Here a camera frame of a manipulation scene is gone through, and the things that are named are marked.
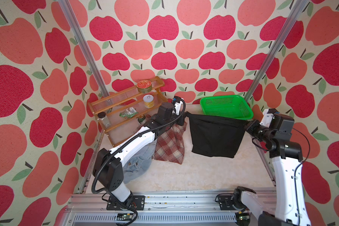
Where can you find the green snack packet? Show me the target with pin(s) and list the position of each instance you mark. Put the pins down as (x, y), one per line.
(128, 113)

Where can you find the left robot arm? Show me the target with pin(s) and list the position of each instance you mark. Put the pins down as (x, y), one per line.
(108, 173)

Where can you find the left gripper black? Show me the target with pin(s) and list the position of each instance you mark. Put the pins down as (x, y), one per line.
(181, 117)

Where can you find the black-cap spice jar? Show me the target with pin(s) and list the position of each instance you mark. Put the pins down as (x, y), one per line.
(102, 116)

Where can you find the red-lid tin can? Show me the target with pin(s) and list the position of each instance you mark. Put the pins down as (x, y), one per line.
(144, 86)

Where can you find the right aluminium corner post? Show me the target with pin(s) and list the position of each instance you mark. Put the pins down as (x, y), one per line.
(295, 12)

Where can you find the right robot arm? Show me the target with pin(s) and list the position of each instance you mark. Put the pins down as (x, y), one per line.
(275, 130)

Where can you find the green plastic basket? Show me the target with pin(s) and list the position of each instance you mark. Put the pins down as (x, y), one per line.
(230, 106)

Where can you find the black skirt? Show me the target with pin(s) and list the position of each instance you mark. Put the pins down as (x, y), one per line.
(215, 136)

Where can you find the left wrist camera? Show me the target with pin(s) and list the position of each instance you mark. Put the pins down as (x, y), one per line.
(177, 102)

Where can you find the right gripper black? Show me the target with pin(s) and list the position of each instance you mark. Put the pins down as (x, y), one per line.
(254, 124)

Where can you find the light denim skirt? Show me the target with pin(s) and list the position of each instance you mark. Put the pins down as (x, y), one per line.
(139, 163)

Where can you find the aluminium corner post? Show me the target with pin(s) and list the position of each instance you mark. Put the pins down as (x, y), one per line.
(77, 31)
(295, 12)

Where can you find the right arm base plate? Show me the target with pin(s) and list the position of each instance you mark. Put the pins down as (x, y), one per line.
(226, 202)

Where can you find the wooden two-tier shelf rack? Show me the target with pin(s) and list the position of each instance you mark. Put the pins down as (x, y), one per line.
(118, 102)

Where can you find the left aluminium corner post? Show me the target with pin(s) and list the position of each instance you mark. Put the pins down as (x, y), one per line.
(77, 31)

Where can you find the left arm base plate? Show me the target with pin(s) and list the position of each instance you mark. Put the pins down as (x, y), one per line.
(125, 202)

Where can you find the red plaid skirt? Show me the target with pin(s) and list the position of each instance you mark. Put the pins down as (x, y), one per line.
(170, 147)

